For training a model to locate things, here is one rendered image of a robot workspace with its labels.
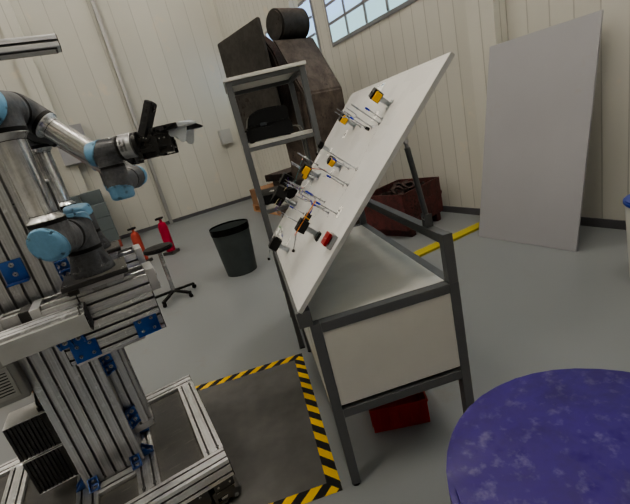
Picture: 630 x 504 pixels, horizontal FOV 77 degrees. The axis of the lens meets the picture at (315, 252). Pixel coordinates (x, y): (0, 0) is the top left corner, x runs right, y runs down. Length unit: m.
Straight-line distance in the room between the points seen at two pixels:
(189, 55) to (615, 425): 10.54
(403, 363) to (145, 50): 9.77
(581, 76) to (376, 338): 2.96
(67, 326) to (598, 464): 1.46
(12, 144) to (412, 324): 1.47
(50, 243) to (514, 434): 1.37
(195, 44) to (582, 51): 8.66
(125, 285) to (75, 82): 8.93
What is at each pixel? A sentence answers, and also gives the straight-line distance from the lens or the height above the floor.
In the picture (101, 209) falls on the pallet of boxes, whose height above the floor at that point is 0.85.
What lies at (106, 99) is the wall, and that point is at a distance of 10.36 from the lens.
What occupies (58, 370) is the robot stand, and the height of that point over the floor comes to 0.80.
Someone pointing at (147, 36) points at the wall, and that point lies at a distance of 10.76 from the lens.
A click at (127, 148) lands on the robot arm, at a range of 1.38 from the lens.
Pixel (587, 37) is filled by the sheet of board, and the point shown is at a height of 1.62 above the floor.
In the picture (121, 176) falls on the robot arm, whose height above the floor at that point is 1.48.
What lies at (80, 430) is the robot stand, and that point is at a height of 0.50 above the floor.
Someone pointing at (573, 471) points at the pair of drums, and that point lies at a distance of 0.85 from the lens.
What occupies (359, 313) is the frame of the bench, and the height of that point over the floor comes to 0.79.
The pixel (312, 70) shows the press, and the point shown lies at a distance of 5.35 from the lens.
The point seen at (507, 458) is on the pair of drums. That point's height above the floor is 0.87.
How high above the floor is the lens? 1.49
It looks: 18 degrees down
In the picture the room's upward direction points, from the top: 14 degrees counter-clockwise
